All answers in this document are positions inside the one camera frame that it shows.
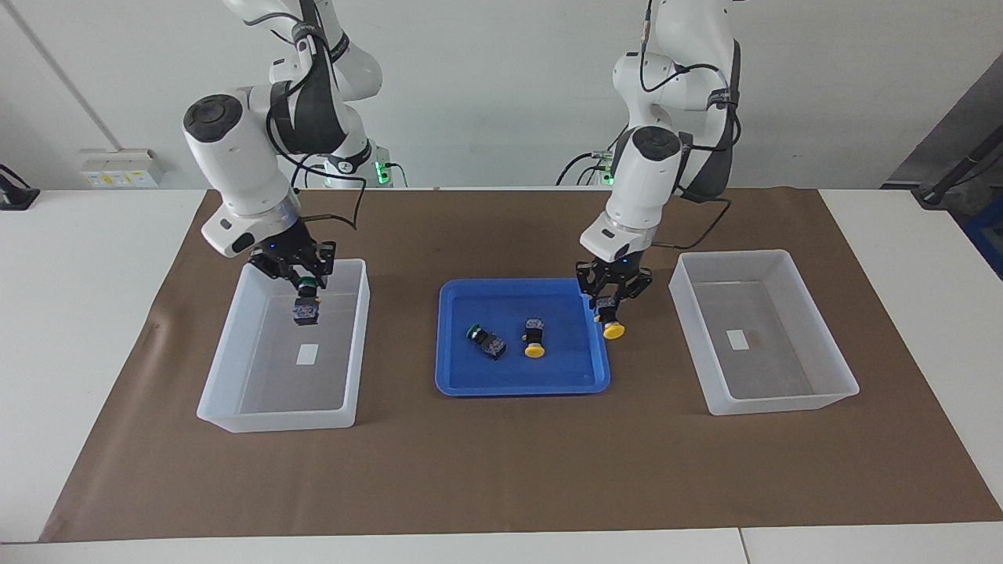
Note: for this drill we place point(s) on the green push button switch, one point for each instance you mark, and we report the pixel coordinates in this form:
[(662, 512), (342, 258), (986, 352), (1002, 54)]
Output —
[(490, 342), (305, 312)]

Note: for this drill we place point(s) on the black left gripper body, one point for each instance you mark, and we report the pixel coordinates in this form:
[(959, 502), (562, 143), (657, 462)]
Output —
[(615, 270)]

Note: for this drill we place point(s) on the translucent white plastic box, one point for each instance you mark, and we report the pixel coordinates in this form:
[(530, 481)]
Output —
[(227, 392), (823, 345)]

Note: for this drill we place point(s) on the brown paper table mat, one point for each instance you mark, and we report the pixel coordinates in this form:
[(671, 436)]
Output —
[(501, 470)]

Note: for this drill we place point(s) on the white wall socket strip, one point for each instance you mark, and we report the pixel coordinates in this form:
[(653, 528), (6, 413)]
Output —
[(117, 168)]

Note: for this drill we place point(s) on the small white label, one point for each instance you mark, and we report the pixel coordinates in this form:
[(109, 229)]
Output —
[(737, 339), (308, 354)]

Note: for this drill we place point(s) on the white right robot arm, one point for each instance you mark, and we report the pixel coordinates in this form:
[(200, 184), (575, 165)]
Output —
[(235, 157)]

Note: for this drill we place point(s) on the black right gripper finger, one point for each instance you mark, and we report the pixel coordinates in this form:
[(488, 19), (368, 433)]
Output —
[(323, 258), (278, 272)]

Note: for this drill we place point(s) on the blue crate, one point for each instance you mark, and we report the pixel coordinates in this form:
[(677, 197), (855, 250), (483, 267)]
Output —
[(989, 243)]

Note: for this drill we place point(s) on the black clamp device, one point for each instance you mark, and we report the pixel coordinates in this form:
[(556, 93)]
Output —
[(16, 196)]

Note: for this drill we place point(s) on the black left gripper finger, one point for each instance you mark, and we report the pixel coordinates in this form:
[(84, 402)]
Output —
[(639, 283), (589, 282)]

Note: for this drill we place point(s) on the black pole stand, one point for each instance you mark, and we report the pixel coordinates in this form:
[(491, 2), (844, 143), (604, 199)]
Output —
[(936, 192)]

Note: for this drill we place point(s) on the yellow push button switch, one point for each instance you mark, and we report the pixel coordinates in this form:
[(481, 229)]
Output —
[(534, 337), (611, 325)]

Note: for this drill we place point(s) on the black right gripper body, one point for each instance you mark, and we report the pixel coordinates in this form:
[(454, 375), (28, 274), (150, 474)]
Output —
[(288, 247)]

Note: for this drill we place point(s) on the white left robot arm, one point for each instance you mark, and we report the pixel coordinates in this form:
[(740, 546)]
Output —
[(650, 172)]

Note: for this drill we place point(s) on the blue plastic tray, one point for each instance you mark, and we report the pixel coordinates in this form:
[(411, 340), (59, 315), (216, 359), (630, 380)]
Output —
[(525, 376)]

